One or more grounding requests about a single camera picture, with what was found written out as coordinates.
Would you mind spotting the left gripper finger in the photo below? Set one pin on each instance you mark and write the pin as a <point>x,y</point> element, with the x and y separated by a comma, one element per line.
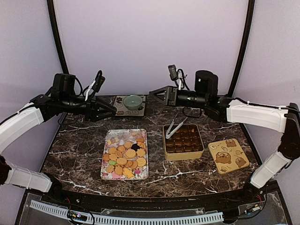
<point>105,105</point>
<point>103,114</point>

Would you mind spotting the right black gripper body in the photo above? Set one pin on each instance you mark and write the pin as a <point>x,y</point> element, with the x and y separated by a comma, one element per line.
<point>174,89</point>

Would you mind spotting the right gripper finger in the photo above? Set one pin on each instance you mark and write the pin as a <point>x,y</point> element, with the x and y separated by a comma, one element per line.
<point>160,91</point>
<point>159,96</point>

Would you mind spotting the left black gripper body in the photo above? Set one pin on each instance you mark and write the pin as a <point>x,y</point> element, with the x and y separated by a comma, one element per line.
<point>89,111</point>

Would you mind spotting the round patterned biscuit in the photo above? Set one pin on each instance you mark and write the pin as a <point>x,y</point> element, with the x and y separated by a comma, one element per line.
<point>130,154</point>

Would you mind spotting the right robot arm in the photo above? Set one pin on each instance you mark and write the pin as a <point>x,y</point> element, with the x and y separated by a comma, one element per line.
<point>283,119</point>

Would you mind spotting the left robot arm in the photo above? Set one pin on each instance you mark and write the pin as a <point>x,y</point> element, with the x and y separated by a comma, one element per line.
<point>60,98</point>

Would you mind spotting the green ceramic bowl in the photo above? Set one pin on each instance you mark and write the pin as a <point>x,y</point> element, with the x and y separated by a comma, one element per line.
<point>132,102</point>

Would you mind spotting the square floral plate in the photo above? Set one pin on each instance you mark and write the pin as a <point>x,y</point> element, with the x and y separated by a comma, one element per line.
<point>122,111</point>

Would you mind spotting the floral cookie tray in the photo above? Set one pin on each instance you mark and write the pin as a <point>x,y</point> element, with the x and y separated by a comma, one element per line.
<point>117,142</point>

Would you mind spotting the black sandwich cookie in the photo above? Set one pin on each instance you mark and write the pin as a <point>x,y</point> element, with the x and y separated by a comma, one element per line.
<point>135,147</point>

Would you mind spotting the gold cookie tin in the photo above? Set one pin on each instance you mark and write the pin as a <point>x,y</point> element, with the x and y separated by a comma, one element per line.
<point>185,144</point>

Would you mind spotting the pink flower cookie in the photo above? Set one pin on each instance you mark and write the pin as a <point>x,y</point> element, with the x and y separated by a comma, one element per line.
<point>115,176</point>

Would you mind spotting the bear printed tin lid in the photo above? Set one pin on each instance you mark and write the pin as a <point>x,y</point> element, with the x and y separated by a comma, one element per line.
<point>228,156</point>

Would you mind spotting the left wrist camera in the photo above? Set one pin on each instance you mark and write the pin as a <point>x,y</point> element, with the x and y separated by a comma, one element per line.
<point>99,80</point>

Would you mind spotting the left black frame post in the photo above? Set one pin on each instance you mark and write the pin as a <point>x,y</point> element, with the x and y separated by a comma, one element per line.
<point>56,36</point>

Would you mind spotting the black frame post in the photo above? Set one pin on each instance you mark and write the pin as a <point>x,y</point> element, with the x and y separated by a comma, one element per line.
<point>56,36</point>
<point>243,47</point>

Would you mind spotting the right black frame post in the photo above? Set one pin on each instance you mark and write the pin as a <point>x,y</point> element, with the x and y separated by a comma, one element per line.
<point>243,47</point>

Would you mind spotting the white slotted cable duct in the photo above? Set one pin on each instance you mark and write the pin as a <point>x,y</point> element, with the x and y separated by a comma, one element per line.
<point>126,217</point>

